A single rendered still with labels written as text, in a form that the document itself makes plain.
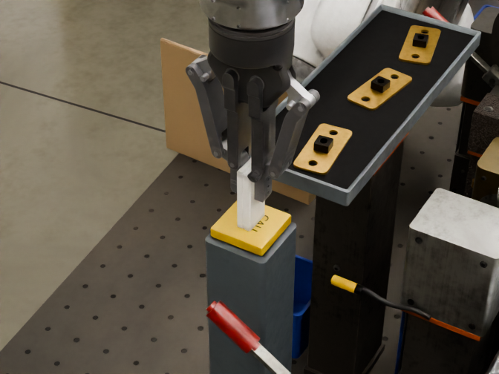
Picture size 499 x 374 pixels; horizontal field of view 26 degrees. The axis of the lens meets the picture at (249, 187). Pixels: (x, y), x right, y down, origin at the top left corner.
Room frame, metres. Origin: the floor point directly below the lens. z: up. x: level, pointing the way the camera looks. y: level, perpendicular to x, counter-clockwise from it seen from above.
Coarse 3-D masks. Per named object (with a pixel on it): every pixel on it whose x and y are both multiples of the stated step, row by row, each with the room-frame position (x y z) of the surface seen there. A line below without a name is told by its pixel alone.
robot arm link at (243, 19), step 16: (208, 0) 0.79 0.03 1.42; (224, 0) 0.78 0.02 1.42; (240, 0) 0.77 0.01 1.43; (256, 0) 0.77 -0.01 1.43; (272, 0) 0.77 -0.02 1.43; (288, 0) 0.78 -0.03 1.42; (208, 16) 0.79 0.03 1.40; (224, 16) 0.78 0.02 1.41; (240, 16) 0.77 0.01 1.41; (256, 16) 0.77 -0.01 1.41; (272, 16) 0.77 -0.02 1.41; (288, 16) 0.79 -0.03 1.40
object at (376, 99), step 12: (384, 72) 1.07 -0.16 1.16; (396, 72) 1.07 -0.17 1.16; (372, 84) 1.04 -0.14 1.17; (384, 84) 1.04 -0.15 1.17; (396, 84) 1.05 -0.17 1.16; (348, 96) 1.02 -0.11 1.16; (360, 96) 1.02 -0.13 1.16; (372, 96) 1.02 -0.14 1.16; (384, 96) 1.02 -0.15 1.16; (372, 108) 1.00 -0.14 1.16
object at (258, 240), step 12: (228, 216) 0.82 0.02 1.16; (264, 216) 0.82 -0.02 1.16; (276, 216) 0.82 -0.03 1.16; (288, 216) 0.82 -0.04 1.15; (216, 228) 0.80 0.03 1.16; (228, 228) 0.80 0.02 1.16; (240, 228) 0.80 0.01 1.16; (264, 228) 0.80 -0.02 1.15; (276, 228) 0.80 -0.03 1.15; (228, 240) 0.79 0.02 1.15; (240, 240) 0.79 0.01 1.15; (252, 240) 0.79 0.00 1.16; (264, 240) 0.79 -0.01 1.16; (252, 252) 0.78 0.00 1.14; (264, 252) 0.78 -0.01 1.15
